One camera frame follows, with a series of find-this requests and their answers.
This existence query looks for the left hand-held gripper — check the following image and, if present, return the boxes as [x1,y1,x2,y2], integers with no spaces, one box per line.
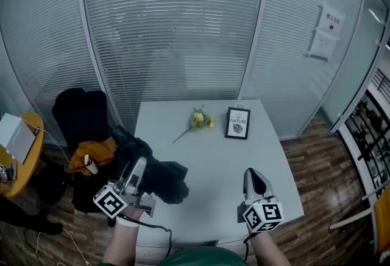
[93,156,157,219]

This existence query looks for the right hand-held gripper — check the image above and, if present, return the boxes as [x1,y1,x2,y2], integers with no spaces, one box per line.
[237,168,285,234]

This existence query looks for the black umbrella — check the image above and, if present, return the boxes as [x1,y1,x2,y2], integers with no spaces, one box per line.
[110,124,190,206]

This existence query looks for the person's right forearm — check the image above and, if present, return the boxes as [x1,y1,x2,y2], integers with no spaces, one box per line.
[247,229,293,266]

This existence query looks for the person's left forearm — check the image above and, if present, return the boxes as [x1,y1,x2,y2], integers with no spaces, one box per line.
[102,209,144,266]

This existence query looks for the orange jacket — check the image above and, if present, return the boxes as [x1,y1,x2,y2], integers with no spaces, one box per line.
[66,136,118,176]

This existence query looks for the white paper cup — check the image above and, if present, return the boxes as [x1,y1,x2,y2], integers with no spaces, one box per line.
[83,153,99,176]

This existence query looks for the white wristband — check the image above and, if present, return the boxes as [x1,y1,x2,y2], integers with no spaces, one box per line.
[115,215,140,228]

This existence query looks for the black framed picture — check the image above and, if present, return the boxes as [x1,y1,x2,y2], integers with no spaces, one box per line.
[224,107,252,141]

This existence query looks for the black chair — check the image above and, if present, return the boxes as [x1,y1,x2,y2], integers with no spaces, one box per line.
[51,87,118,214]

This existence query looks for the yellow artificial flower bunch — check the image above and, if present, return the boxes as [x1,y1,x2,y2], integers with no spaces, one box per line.
[171,104,216,144]

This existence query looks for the person's green clothing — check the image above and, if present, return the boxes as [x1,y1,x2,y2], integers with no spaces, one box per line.
[157,245,248,266]

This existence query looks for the yellow round side table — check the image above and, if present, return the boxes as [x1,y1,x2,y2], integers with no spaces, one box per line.
[0,112,45,198]

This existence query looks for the white box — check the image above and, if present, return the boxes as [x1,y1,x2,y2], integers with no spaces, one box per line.
[0,113,37,165]

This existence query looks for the white display shelf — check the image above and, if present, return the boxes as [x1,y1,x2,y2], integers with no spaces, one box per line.
[330,68,390,201]

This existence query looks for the small device with marker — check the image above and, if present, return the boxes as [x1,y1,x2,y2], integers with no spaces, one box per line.
[0,162,18,183]

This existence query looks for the paper notices on glass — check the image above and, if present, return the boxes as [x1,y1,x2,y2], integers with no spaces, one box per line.
[305,4,346,62]

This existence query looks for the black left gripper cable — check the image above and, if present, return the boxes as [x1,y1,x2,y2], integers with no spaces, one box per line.
[118,212,173,257]

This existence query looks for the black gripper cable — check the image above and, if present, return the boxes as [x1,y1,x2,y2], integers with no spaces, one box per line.
[243,233,256,262]
[118,212,173,257]

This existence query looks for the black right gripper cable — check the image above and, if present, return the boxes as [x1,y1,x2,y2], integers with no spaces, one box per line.
[243,233,256,262]

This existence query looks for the white cable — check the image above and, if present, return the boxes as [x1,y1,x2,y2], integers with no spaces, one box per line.
[18,117,92,266]

